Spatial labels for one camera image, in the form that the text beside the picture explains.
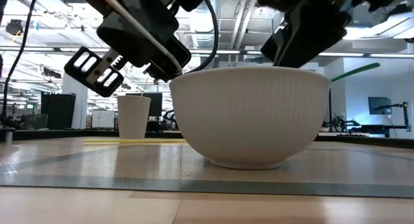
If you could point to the black background monitor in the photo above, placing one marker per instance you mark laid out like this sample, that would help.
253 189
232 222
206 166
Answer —
156 104

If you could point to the yellow chopstick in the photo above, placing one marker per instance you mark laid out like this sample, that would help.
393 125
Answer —
129 141

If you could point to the black background cabinet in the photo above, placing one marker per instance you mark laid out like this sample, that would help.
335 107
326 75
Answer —
58 110

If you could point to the white ribbed bowl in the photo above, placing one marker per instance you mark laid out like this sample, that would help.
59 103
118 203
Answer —
249 120

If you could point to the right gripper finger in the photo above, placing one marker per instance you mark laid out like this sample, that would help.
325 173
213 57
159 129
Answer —
300 49
275 46

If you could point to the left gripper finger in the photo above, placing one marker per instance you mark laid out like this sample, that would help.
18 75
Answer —
178 54
68 68

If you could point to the white paper cup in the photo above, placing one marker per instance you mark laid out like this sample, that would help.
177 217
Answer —
134 117

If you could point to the background black robot arm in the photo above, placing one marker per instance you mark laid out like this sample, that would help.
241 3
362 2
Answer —
339 123

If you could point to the thin black background pole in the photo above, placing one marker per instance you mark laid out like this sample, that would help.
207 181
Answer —
330 110

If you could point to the white background cabinet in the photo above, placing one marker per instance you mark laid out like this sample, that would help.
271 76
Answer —
103 119

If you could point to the wall-side dark monitor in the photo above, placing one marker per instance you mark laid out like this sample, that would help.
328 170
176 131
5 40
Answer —
379 105

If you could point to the clear mat with grey border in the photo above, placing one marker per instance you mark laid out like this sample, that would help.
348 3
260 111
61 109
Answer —
97 165

